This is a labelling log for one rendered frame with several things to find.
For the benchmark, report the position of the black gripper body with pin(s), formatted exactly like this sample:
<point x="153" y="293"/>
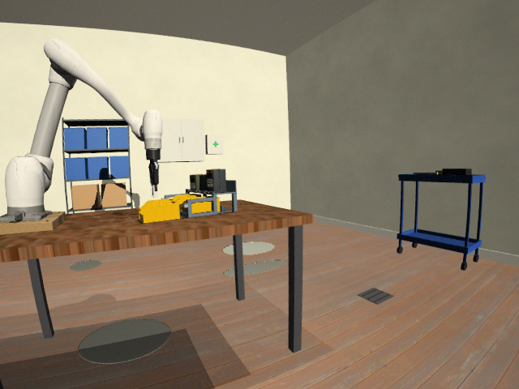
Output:
<point x="153" y="156"/>

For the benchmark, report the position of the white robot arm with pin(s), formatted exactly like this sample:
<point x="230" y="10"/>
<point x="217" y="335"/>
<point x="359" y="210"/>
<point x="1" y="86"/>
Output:
<point x="24" y="174"/>

